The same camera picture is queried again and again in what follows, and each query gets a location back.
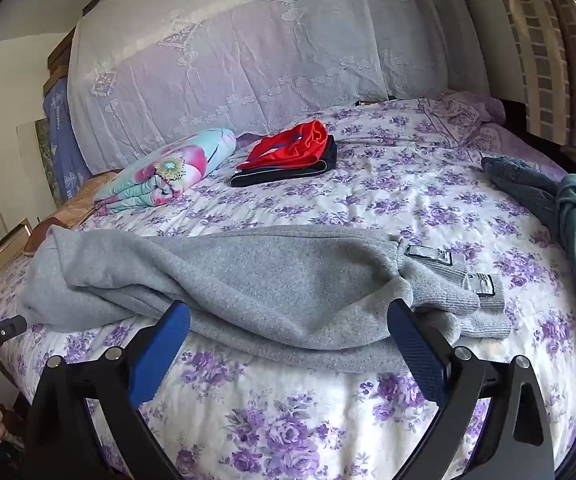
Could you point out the folded red garment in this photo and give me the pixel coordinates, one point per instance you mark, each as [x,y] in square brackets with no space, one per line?
[288,147]

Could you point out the brown pillow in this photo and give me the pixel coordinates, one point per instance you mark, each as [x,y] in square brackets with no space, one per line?
[68,207]

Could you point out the purple embroidered pillow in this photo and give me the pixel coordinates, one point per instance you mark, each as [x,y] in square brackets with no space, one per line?
[467,110]

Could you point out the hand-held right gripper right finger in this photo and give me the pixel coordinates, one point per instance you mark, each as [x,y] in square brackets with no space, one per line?
[417,355]

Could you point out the wooden headboard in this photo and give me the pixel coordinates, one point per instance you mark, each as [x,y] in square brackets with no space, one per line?
[68,45]

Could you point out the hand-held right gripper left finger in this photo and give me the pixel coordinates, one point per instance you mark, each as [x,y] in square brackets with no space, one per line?
[160,355]

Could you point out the folded teal pink floral quilt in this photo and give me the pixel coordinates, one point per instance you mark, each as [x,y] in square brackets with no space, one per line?
[168,170]

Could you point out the green landscape picture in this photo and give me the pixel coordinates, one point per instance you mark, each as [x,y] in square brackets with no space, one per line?
[48,160]

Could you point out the folded navy garment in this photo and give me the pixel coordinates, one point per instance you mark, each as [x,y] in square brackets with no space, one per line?
[313,167]

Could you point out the beige checked curtain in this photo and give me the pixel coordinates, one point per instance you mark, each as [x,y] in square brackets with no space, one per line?
[547,50]

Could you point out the purple floral bedspread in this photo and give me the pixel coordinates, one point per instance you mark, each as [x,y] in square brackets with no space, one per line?
[367,210]

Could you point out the grey sweat pants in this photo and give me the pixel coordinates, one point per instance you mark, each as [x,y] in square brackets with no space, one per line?
[268,290]

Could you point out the blue printed mattress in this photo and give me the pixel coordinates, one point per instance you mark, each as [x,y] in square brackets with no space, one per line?
[63,135]

